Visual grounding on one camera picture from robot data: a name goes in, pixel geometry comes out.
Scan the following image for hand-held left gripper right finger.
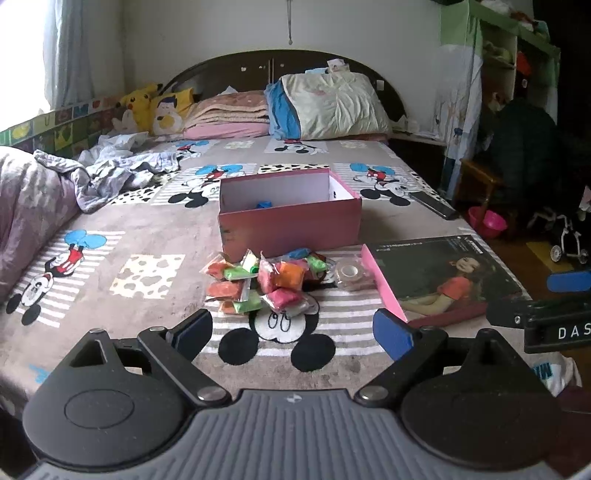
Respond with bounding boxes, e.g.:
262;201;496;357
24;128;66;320
355;308;532;409

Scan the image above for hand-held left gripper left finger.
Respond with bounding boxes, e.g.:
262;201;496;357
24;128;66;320
55;308;232;408

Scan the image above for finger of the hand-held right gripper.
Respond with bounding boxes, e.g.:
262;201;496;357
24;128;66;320
486;299;591;329
547;271;591;293

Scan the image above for pile of coloured clay packets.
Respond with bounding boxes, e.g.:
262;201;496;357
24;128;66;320
203;247;340;317

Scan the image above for pink cardboard box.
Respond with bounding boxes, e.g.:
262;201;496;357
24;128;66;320
218;168;363;259

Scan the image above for small tricycle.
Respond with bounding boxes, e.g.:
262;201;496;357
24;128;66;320
529;208;591;266

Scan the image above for clear tape roll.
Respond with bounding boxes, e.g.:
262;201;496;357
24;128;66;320
333;258;377;291

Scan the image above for pink box lid with portrait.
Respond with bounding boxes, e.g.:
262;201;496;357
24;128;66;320
360;234;532;324

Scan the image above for pink plastic basin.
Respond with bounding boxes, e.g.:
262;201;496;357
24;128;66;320
467;206;509;239

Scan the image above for black remote control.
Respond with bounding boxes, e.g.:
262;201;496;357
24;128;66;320
409;190;460;221

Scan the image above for wooden chair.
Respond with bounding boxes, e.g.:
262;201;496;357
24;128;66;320
455;159;506;208

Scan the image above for dark jacket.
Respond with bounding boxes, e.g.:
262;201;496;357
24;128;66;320
480;99;561;213

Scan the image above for bedside table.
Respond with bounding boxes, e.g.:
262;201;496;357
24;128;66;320
390;117;451;185

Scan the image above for crumpled pale clothes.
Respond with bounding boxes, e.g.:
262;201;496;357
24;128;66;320
34;131;185;213

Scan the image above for purple quilt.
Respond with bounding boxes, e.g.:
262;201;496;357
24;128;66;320
0;147;93;301

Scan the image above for white hanging cloth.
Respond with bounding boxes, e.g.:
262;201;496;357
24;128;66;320
434;44;483;199

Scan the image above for folded pink blankets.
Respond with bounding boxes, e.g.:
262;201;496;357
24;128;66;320
182;90;273;139

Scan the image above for yellow cartoon cushion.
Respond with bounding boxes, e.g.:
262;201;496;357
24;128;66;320
150;88;197;137

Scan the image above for blue pillow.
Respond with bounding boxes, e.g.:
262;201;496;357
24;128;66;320
264;80;303;141

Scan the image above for yellow plush toy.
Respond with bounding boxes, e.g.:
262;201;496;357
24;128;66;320
113;83;162;134

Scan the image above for cream pillow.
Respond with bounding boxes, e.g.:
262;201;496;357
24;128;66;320
281;71;393;141

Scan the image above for dark wooden headboard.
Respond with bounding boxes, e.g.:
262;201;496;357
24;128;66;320
159;50;409;125

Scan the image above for green shelf unit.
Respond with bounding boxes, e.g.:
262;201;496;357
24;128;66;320
438;0;561;125

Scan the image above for pale curtain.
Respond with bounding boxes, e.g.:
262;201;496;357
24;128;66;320
44;0;100;112

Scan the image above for colourful padded wall panel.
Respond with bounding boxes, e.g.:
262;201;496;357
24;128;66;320
0;95;123;155

